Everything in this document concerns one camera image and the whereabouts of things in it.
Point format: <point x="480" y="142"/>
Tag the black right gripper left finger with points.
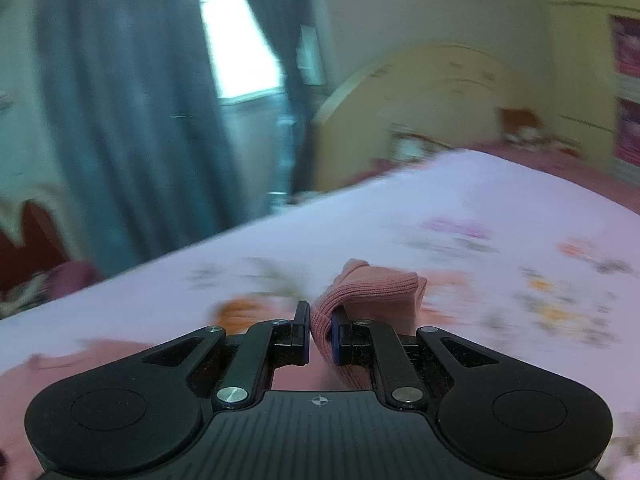
<point x="140" y="413"/>

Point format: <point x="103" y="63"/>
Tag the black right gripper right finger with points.
<point x="498" y="414"/>

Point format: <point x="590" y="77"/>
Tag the pink knit sweater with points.
<point x="383" y="294"/>

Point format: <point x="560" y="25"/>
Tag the floral pink bed sheet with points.
<point x="537" y="261"/>

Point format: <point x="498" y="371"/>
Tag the red white scalloped headboard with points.
<point x="38" y="233"/>

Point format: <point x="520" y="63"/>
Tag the middle pink poster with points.
<point x="627" y="142"/>

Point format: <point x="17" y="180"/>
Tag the orange patterned pillow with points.
<point x="523" y="129"/>

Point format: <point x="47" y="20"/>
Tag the white patterned pillow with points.
<point x="407" y="145"/>

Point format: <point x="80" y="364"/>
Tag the cream wooden headboard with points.
<point x="444" y="92"/>

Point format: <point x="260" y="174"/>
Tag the bright window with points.
<point x="244" y="66"/>

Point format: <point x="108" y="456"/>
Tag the tied blue-grey curtain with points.
<point x="282" y="23"/>

